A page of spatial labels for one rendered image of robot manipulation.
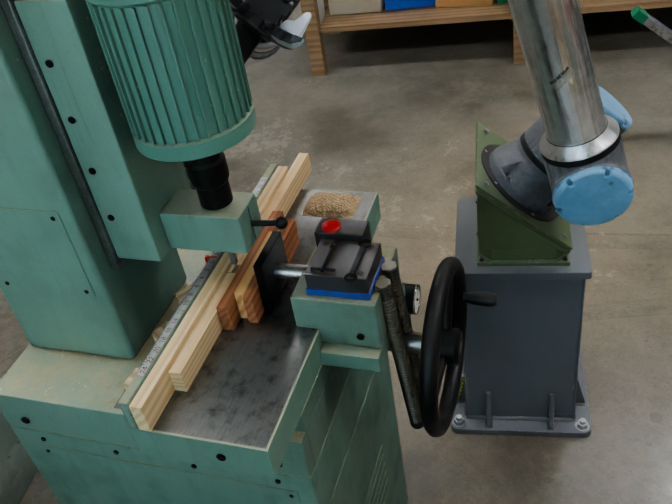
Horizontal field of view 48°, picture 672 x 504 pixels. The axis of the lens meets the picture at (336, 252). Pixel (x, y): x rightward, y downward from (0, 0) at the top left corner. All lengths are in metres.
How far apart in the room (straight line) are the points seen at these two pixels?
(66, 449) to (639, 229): 2.05
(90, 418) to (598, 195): 1.00
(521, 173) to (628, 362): 0.84
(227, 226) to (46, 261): 0.30
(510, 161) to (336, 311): 0.72
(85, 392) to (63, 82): 0.53
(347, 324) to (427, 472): 0.99
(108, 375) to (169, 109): 0.53
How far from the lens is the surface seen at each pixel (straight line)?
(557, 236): 1.75
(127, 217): 1.18
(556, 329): 1.91
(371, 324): 1.13
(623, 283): 2.60
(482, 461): 2.10
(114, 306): 1.29
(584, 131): 1.47
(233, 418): 1.08
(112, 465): 1.44
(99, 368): 1.38
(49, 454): 1.51
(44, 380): 1.41
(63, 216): 1.19
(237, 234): 1.16
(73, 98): 1.10
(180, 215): 1.18
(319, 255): 1.14
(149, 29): 0.97
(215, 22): 0.99
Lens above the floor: 1.70
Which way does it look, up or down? 38 degrees down
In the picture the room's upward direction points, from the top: 10 degrees counter-clockwise
